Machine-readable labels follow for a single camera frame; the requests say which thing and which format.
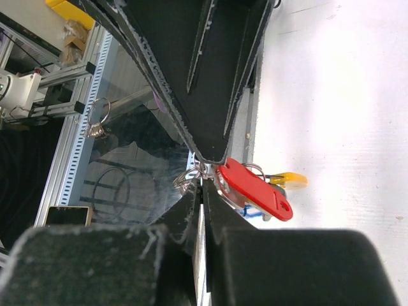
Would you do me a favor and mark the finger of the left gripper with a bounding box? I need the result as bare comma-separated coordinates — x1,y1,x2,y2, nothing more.
79,1,271,164

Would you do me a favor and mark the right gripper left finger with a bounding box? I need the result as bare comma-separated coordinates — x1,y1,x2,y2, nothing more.
1,180,201,305

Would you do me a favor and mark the red tag key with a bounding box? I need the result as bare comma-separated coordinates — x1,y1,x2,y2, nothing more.
214,157,293,221

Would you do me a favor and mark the blue tag key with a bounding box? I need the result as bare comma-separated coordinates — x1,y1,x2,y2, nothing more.
238,205,263,219

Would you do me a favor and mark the white slotted cable duct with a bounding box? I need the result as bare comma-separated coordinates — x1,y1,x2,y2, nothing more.
55,30,112,205

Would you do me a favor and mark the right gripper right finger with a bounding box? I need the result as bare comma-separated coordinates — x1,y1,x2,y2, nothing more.
202,180,398,305

